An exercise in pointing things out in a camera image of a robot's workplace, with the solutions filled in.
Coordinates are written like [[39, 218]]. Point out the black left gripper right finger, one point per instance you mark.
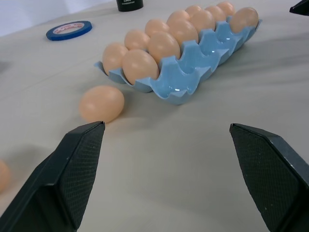
[[268, 174]]

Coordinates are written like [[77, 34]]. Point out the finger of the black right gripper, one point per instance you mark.
[[300, 8]]

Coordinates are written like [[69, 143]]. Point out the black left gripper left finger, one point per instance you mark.
[[60, 178]]

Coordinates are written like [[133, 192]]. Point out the blue egg tray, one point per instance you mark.
[[183, 79]]

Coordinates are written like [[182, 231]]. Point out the beige egg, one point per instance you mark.
[[3, 176], [203, 19], [216, 12], [164, 46], [184, 32], [227, 7], [135, 39], [140, 65], [113, 57], [243, 19], [156, 27], [193, 9], [178, 15], [101, 104]]

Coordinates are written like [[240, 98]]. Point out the blue tape roll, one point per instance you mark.
[[70, 30]]

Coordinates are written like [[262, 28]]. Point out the black cylindrical container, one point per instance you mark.
[[129, 4]]

